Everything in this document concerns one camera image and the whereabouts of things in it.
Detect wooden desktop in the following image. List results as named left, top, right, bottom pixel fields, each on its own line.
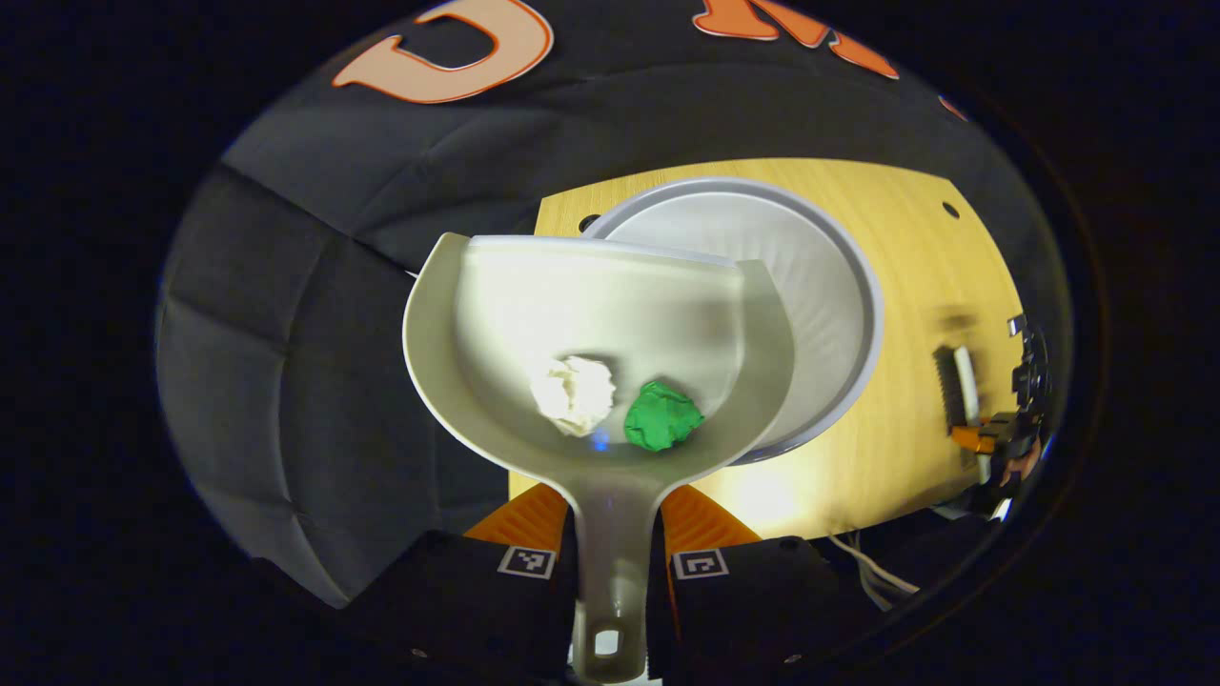
left=508, top=157, right=1026, bottom=541

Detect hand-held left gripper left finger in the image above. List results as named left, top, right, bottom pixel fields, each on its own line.
left=353, top=481, right=578, bottom=682

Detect white cable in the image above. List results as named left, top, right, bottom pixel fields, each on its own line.
left=827, top=534, right=921, bottom=611

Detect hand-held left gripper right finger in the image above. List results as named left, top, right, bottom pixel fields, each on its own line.
left=658, top=483, right=861, bottom=682

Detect white ribbed garbage bin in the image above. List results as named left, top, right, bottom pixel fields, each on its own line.
left=579, top=176, right=885, bottom=466

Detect white paper ball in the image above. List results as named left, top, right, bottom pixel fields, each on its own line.
left=529, top=355, right=618, bottom=438

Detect small white broom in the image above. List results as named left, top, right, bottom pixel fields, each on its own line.
left=932, top=343, right=992, bottom=477

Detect green paper ball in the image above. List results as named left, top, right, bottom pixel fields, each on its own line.
left=624, top=380, right=706, bottom=453

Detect grey plastic dustpan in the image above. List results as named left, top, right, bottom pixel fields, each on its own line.
left=401, top=232, right=798, bottom=684

